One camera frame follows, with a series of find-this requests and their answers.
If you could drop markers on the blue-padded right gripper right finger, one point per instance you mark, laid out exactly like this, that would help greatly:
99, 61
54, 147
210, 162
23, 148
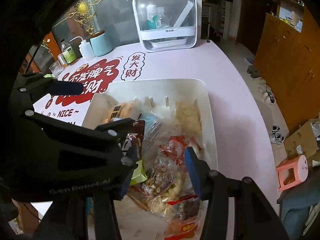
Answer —
255, 218

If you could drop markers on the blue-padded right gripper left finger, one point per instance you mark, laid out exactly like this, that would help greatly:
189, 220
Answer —
67, 216

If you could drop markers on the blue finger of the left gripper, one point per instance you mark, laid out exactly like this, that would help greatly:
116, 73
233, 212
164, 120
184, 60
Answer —
29, 88

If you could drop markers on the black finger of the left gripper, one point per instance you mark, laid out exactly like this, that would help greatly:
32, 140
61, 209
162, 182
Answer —
116, 130

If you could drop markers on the orange label cake snack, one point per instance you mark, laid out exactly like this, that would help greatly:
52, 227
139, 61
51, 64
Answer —
128, 109

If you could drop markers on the brown chocolate snack packet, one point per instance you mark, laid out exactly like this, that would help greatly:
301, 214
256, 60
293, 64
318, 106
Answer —
133, 138

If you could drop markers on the light blue white packet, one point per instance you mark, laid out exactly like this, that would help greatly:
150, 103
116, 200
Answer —
154, 134

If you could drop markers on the white plastic tray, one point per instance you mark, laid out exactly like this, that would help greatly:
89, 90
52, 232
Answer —
158, 94

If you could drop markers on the green small snack packet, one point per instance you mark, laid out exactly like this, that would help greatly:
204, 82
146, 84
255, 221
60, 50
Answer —
139, 174

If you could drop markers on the red white snack packet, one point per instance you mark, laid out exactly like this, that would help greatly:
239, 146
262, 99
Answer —
175, 148

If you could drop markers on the large biscuit bag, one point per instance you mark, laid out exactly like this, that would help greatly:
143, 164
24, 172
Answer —
157, 205

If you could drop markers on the nut mix snack bag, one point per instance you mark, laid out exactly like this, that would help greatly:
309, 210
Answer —
166, 179

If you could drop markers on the round cracker pack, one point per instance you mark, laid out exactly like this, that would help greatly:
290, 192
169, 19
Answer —
188, 119

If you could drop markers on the red small candy packet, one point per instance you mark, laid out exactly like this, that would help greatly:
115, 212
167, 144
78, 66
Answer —
179, 229

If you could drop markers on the green tissue pack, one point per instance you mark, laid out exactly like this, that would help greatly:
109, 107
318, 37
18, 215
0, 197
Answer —
48, 76

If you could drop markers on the clear drinking glass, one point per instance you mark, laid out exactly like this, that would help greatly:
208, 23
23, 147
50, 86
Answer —
56, 69

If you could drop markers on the small glass jar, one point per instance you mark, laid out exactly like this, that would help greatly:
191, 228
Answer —
62, 60

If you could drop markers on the green label glass bottle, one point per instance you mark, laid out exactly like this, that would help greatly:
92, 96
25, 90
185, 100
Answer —
67, 51

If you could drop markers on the white squeeze bottle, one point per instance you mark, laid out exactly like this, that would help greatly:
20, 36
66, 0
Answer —
85, 48

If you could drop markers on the pink plastic stool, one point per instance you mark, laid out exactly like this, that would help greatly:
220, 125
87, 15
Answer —
292, 172

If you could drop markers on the light blue canister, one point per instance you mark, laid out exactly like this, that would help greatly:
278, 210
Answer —
100, 43

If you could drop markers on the cardboard box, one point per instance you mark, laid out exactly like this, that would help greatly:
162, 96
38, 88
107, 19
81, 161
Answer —
303, 140

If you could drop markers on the wooden glass door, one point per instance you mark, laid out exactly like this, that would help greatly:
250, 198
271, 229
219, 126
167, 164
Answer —
83, 19

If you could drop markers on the white transparent storage box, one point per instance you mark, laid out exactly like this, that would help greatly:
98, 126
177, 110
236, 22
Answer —
166, 24

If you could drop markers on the brown wooden cabinet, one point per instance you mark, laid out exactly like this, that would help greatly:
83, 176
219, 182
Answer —
289, 62

